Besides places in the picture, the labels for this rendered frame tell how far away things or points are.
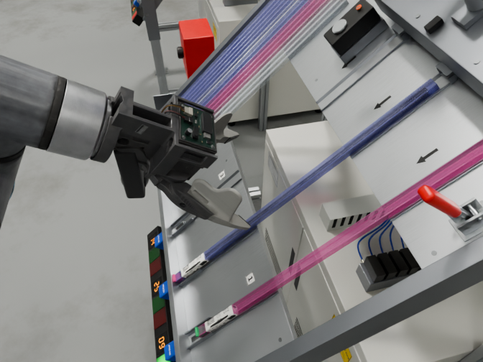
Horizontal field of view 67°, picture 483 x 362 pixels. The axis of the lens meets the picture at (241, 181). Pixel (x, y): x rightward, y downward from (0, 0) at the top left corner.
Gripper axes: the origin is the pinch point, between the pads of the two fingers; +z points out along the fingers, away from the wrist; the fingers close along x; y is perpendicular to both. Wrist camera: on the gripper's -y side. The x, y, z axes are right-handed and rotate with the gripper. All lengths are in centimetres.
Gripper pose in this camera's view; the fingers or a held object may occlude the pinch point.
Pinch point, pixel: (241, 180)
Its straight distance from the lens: 51.1
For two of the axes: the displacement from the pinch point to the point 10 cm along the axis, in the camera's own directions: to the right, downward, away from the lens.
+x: -1.0, -8.5, 5.2
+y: 5.7, -4.8, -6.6
